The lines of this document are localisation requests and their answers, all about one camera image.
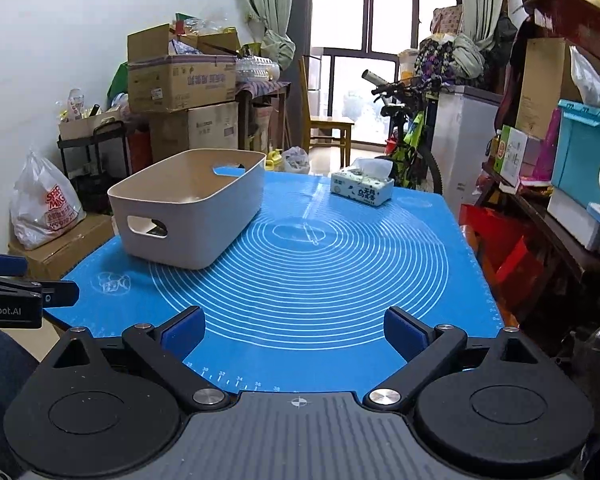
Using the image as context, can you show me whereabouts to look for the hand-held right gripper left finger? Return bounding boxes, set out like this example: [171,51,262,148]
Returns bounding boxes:
[42,306,232,409]

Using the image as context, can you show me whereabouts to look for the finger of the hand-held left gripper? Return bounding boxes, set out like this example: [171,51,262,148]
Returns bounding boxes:
[0,272,80,309]
[0,251,29,277]

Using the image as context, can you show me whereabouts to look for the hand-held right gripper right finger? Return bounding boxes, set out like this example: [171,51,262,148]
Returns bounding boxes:
[363,306,558,409]

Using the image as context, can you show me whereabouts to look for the beige plastic storage bin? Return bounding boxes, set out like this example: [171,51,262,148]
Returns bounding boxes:
[107,148,267,271]

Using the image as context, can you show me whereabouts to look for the person's leg in jeans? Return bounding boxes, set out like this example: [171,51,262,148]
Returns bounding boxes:
[0,329,41,467]

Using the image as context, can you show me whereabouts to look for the red print plastic bag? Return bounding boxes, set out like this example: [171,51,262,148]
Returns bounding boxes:
[10,150,87,251]

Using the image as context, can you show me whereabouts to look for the blue silicone mat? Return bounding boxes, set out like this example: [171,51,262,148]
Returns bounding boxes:
[44,170,506,395]

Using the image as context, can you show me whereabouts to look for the red bags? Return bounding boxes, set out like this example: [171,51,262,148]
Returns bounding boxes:
[459,203,542,312]

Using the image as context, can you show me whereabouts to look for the black metal cart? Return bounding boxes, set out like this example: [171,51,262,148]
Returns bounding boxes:
[57,119,131,214]

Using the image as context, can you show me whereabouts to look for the printed tissue pack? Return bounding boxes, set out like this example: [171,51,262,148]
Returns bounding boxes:
[330,156,396,208]

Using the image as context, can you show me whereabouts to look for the small cardboard box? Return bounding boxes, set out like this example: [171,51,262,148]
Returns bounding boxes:
[58,106,124,141]

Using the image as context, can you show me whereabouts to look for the dark wooden shelf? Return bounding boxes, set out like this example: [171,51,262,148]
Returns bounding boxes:
[480,160,600,282]

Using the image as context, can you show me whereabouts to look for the green and black bicycle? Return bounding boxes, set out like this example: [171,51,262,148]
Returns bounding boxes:
[361,69,444,195]

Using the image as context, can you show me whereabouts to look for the white chest freezer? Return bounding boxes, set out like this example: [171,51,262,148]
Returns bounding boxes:
[432,85,504,206]

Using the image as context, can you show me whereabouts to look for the black plastic bag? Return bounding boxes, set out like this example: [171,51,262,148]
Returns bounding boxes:
[572,319,600,437]

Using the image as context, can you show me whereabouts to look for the white box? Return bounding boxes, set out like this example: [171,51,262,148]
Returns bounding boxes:
[546,187,600,252]

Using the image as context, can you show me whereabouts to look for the grey plastic bag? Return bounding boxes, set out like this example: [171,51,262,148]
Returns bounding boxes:
[281,146,311,175]

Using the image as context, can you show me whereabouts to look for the green and white carton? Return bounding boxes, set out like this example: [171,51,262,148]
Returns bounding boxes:
[497,125,531,189]

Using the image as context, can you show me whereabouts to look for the wooden chair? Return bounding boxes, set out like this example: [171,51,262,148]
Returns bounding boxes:
[298,57,356,169]

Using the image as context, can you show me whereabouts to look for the pink package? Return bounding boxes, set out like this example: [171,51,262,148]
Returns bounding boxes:
[532,107,564,181]

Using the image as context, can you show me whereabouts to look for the printed cardboard box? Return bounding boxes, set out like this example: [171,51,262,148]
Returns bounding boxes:
[126,24,239,114]

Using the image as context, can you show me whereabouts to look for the dark wooden side table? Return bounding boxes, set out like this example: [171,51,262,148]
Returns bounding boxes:
[237,80,291,154]

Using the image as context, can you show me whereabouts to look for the turquoise storage box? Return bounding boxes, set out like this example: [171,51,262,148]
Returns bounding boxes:
[551,99,600,206]

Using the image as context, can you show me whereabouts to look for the floral cloth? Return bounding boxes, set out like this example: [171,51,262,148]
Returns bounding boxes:
[414,35,461,87]

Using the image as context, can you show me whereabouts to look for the pack of water bottles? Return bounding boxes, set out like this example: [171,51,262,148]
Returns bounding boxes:
[236,55,281,84]

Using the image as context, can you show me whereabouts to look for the tall cardboard box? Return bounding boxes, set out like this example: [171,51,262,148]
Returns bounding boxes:
[516,37,581,141]

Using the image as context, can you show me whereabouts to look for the open cardboard box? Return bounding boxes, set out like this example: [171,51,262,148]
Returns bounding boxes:
[167,12,244,57]

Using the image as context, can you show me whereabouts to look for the white plastic bag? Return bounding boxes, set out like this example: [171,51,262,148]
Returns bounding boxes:
[570,45,600,112]

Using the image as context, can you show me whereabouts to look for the window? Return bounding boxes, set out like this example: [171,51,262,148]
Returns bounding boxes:
[295,0,464,152]

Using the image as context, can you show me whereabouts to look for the green curtain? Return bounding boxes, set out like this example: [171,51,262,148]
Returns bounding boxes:
[230,0,297,73]
[452,0,507,79]

